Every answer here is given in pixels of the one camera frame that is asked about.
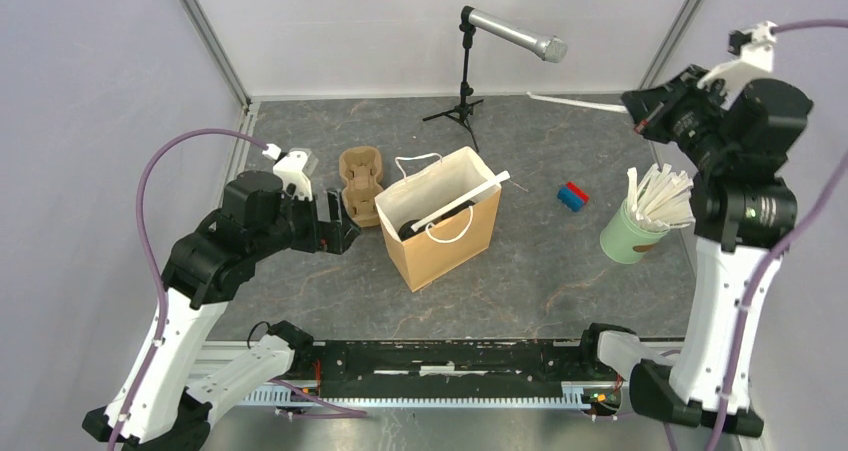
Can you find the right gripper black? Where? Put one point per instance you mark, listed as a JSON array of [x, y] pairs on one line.
[[654, 107]]

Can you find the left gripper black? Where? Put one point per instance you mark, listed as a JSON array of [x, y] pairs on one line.
[[331, 235]]

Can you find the black lid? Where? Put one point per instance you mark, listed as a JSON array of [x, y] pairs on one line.
[[407, 230], [458, 209]]

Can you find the white straw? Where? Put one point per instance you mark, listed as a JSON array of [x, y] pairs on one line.
[[614, 108], [497, 179]]

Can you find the brown paper bag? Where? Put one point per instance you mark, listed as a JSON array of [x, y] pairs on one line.
[[428, 182]]

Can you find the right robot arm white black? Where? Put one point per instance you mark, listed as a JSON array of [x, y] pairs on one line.
[[742, 208]]

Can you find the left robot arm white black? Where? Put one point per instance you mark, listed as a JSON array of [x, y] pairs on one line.
[[159, 407]]

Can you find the cardboard cup carrier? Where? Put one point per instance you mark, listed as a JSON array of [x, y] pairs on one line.
[[361, 169]]

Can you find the white wrapped straws bundle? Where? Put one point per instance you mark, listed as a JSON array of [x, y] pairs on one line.
[[659, 199]]

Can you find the blue red block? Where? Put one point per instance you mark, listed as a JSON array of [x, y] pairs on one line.
[[572, 197]]

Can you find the silver microphone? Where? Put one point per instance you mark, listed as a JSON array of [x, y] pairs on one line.
[[548, 48]]

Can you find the green cup holder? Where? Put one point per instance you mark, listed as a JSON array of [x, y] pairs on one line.
[[624, 241]]

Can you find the black microphone tripod stand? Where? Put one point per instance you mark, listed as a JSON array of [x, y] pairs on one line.
[[464, 109]]

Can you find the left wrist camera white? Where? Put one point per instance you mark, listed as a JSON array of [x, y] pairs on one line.
[[294, 168]]

